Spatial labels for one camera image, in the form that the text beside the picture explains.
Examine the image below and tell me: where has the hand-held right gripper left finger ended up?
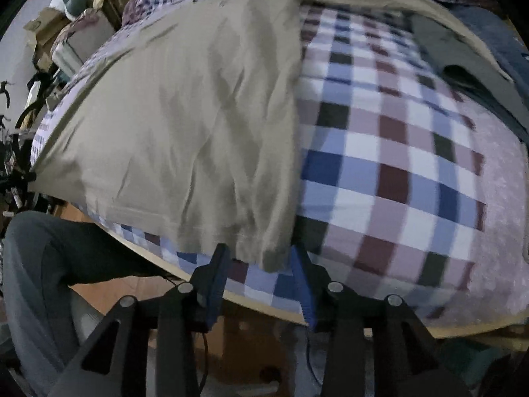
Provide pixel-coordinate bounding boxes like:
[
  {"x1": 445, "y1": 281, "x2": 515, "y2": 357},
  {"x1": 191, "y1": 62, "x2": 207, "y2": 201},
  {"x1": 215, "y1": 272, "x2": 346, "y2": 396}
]
[{"x1": 50, "y1": 242, "x2": 231, "y2": 397}]

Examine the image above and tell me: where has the blue plush pillow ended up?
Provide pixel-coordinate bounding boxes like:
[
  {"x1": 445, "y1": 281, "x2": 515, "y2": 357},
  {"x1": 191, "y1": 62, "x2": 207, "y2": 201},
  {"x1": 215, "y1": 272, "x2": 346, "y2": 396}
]
[{"x1": 448, "y1": 4, "x2": 529, "y2": 92}]

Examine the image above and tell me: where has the person's leg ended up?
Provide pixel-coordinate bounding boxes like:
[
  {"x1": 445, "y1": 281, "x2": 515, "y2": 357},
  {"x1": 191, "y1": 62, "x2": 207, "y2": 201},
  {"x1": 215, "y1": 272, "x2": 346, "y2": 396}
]
[{"x1": 0, "y1": 210, "x2": 176, "y2": 397}]

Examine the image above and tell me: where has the khaki shirt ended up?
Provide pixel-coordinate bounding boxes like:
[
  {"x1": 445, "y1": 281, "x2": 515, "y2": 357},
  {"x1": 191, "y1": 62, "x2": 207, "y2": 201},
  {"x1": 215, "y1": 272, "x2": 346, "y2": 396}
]
[{"x1": 30, "y1": 0, "x2": 511, "y2": 274}]

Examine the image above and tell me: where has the cardboard box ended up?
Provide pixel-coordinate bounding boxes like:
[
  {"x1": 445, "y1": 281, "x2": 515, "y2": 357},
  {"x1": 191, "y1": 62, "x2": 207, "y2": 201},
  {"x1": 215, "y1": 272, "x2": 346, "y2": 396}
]
[{"x1": 22, "y1": 8, "x2": 71, "y2": 69}]

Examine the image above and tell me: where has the silver suitcase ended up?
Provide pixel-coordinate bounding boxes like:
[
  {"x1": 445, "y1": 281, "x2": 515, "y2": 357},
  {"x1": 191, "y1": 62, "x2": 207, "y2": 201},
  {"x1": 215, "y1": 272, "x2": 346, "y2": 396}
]
[{"x1": 50, "y1": 8, "x2": 117, "y2": 76}]

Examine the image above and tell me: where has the wooden bed frame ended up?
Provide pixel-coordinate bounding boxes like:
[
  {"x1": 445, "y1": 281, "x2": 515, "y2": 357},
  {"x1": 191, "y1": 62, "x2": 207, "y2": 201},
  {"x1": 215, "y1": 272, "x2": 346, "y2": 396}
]
[{"x1": 97, "y1": 221, "x2": 529, "y2": 352}]

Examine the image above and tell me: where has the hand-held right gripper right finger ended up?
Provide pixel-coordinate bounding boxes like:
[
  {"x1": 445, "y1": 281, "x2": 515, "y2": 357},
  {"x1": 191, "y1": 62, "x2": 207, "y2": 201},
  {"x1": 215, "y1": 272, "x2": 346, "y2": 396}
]
[{"x1": 290, "y1": 245, "x2": 468, "y2": 397}]

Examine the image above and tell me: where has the bicycle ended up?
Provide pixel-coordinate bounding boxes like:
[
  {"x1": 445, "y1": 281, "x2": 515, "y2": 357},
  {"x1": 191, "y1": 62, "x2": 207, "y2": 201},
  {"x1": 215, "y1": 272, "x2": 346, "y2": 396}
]
[{"x1": 0, "y1": 70, "x2": 62, "y2": 216}]

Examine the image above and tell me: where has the grey-green garment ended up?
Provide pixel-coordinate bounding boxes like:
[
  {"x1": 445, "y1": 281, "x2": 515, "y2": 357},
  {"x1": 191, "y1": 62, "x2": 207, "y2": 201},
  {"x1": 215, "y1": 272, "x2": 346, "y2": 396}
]
[{"x1": 409, "y1": 12, "x2": 529, "y2": 143}]

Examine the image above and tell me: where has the black cable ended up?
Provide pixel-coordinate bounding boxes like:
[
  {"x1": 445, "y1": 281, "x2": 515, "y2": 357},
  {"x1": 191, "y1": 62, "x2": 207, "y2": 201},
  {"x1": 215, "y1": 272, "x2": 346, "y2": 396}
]
[
  {"x1": 197, "y1": 331, "x2": 209, "y2": 393},
  {"x1": 305, "y1": 331, "x2": 322, "y2": 385}
]

